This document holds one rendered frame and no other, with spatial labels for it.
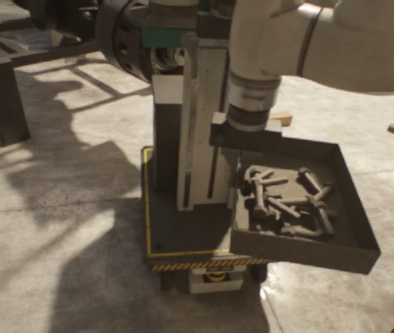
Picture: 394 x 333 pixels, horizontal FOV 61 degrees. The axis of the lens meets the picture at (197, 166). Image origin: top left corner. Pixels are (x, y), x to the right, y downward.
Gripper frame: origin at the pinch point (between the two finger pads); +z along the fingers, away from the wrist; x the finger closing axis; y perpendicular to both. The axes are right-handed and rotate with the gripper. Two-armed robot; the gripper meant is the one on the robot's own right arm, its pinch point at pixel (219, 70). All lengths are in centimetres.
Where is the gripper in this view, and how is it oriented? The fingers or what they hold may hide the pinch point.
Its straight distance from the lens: 89.3
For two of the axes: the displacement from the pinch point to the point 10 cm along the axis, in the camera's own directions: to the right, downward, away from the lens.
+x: -9.9, 0.2, -1.6
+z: -0.8, 8.1, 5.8
